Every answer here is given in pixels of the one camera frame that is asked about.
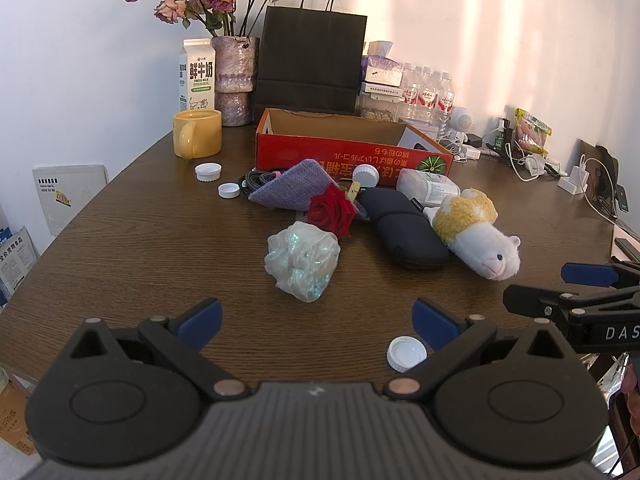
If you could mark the purple tissue pack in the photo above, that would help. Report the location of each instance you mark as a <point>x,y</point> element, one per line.
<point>378,68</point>

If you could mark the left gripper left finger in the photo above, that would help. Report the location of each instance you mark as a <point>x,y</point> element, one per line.
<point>177,344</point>

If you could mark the white bottle cap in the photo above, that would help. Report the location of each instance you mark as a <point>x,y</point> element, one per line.
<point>405,352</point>

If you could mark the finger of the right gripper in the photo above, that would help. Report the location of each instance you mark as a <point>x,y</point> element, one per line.
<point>616,274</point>
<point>535,302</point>

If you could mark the yellow ceramic mug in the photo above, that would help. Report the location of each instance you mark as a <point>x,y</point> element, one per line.
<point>197,133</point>

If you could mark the white plush alpaca toy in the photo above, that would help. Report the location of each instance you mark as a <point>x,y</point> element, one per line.
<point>466,225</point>

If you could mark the white flat box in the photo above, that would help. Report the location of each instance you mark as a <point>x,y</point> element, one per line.
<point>368,87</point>

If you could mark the snack bag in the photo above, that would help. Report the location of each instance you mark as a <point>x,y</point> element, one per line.
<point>531,133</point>

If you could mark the red artificial rose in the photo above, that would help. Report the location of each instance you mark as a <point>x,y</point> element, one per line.
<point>332,211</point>

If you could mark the white plastic jar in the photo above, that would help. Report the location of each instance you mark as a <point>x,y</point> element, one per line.
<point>427,188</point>

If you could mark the white screw lid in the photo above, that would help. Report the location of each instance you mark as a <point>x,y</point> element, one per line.
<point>208,171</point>

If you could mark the purple glass vase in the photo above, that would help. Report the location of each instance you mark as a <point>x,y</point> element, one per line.
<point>235,77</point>

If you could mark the clear nut container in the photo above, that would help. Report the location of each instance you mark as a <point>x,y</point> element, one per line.
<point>378,107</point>

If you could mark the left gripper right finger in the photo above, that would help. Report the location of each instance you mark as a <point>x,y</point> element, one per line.
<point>457,344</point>

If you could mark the white router box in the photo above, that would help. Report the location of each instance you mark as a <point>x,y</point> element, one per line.
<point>64,190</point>

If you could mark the black paper bag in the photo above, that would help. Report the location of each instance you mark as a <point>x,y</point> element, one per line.
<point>309,60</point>

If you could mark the water bottle pack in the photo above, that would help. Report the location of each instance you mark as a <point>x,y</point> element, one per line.
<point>427,97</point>

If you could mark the person's hand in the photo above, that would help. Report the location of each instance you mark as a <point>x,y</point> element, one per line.
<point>630,390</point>

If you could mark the small white cap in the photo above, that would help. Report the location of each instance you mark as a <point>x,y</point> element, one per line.
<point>229,190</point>

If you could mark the purple knitted cloth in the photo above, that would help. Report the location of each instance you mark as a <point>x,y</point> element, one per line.
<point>290,189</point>

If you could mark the white round lid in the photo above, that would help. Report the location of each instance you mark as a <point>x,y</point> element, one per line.
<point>366,175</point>

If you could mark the dark blue glasses case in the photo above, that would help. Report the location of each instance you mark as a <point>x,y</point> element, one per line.
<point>404,230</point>

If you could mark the white charger block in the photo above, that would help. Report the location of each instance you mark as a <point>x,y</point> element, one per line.
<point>468,152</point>

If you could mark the white robot speaker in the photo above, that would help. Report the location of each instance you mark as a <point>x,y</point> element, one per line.
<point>459,125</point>

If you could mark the red cardboard box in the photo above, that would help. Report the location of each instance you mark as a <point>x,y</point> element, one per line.
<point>340,143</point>

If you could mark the white milk carton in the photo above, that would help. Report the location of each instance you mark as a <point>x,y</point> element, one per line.
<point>197,75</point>

